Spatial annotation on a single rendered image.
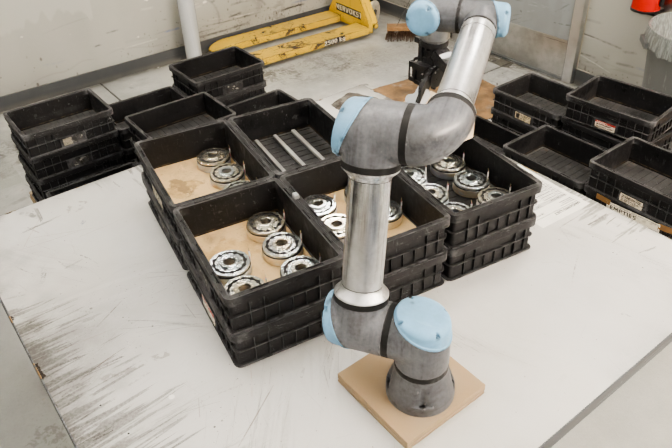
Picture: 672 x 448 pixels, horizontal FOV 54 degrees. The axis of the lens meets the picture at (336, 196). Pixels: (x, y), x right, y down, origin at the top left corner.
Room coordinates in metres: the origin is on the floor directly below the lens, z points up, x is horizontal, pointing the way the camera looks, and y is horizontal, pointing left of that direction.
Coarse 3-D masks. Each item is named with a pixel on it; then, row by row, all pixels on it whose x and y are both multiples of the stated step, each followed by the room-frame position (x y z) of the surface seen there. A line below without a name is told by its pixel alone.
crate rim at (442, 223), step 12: (312, 168) 1.57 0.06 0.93; (408, 180) 1.49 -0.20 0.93; (420, 192) 1.43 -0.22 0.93; (432, 204) 1.37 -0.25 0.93; (312, 216) 1.34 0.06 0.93; (444, 216) 1.32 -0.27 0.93; (324, 228) 1.29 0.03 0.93; (420, 228) 1.27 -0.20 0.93; (432, 228) 1.28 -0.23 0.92; (444, 228) 1.30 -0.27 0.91; (336, 240) 1.24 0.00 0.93; (396, 240) 1.24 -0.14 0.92; (408, 240) 1.25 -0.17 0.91
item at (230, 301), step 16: (224, 192) 1.46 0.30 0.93; (240, 192) 1.47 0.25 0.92; (288, 192) 1.45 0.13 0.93; (176, 208) 1.39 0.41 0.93; (304, 208) 1.37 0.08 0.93; (192, 240) 1.26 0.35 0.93; (336, 256) 1.18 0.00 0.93; (208, 272) 1.14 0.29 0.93; (304, 272) 1.13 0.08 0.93; (320, 272) 1.14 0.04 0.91; (224, 288) 1.08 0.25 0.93; (256, 288) 1.08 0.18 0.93; (272, 288) 1.09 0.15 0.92; (224, 304) 1.05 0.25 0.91; (240, 304) 1.05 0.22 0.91
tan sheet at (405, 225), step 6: (336, 192) 1.59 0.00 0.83; (342, 192) 1.59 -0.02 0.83; (336, 198) 1.56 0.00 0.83; (342, 198) 1.56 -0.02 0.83; (336, 204) 1.53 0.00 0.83; (342, 204) 1.53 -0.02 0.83; (342, 210) 1.50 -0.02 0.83; (402, 216) 1.46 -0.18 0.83; (402, 222) 1.43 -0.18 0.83; (408, 222) 1.43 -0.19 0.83; (396, 228) 1.41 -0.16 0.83; (402, 228) 1.41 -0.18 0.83; (408, 228) 1.41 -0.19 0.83; (390, 234) 1.38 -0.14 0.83
